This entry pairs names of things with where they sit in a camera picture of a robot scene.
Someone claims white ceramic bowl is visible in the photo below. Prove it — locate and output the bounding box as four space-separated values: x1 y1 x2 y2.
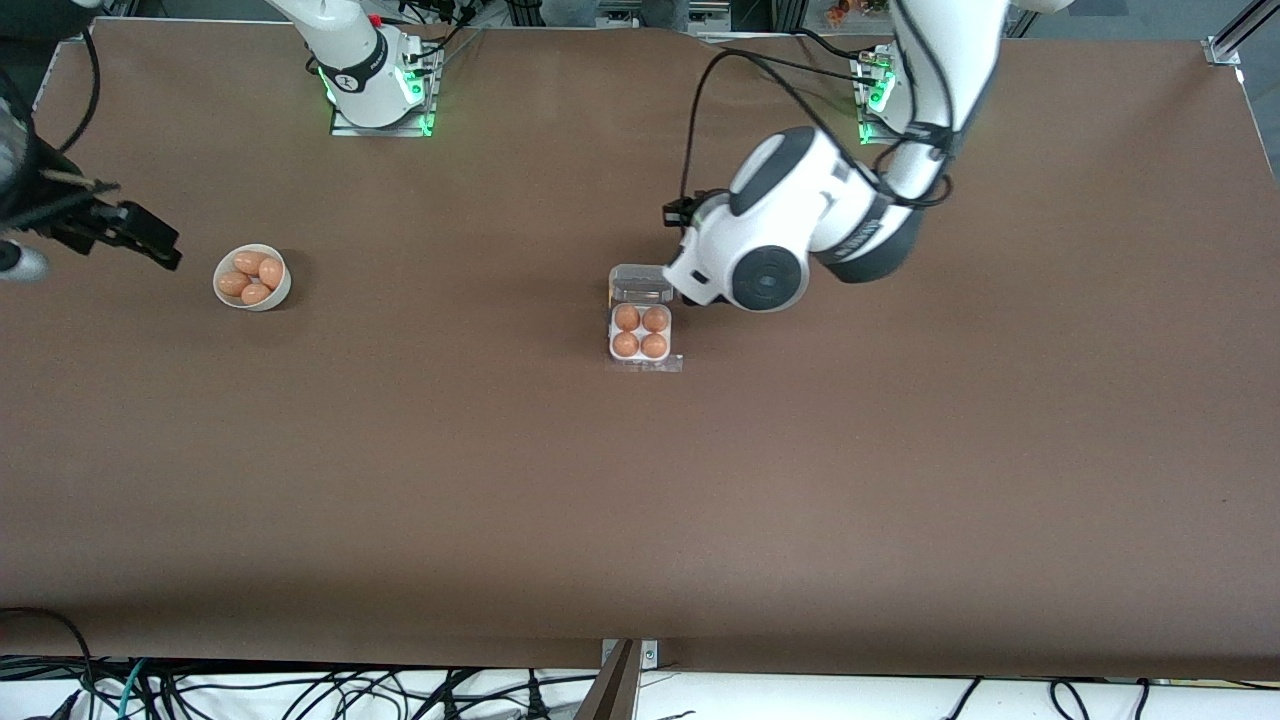
213 244 292 312

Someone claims black looping floor cable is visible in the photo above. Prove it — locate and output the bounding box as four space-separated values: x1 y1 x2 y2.
0 606 98 720

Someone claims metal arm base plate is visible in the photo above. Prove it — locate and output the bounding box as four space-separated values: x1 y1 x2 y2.
857 50 906 149
330 45 439 138

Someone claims teal floor cable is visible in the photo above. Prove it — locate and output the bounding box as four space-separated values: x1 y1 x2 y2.
115 659 151 720

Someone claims black base power cable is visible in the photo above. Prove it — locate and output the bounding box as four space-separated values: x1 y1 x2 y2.
712 43 873 85
793 27 896 63

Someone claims clear plastic egg box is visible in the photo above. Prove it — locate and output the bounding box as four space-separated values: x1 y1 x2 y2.
605 264 685 374

